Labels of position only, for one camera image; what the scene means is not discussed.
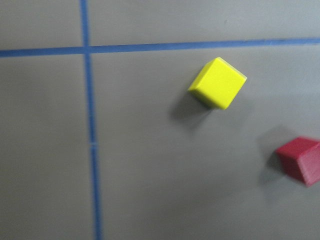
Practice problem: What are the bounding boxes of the yellow block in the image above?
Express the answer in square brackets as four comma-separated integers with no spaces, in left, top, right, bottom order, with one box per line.
[188,57,247,110]

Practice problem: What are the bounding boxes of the red block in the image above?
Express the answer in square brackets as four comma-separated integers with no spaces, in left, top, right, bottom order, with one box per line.
[275,136,320,187]

